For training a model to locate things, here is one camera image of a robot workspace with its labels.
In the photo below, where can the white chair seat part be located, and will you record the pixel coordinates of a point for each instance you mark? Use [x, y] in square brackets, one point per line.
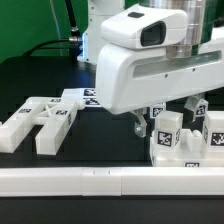
[190, 153]

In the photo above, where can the white chair back frame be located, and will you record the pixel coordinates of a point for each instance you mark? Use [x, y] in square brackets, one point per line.
[54, 115]

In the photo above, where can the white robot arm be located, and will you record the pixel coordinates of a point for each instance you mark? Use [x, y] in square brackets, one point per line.
[201, 19]

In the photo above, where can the white marker base plate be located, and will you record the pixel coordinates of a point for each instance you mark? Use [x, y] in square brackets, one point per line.
[87, 94]

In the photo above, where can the white front rail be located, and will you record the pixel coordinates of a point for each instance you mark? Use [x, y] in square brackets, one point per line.
[121, 181]

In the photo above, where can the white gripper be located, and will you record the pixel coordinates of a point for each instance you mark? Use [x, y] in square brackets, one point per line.
[128, 80]

